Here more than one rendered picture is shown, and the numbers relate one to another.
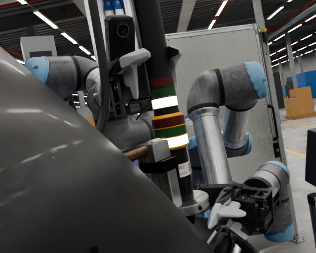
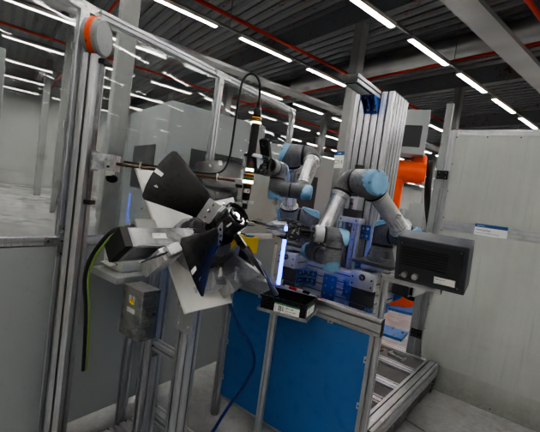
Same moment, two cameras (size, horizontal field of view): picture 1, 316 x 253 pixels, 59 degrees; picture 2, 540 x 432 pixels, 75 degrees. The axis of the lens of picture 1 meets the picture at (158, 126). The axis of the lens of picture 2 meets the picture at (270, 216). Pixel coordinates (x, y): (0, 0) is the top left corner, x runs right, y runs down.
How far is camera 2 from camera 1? 1.35 m
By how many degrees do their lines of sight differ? 50
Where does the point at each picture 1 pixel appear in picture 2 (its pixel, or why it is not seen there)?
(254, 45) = not seen: outside the picture
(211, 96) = (342, 183)
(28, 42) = not seen: hidden behind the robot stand
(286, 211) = (330, 254)
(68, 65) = (297, 150)
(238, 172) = (526, 316)
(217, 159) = (324, 219)
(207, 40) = not seen: outside the picture
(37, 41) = (411, 115)
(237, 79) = (356, 177)
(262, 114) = not seen: outside the picture
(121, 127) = (274, 182)
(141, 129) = (285, 186)
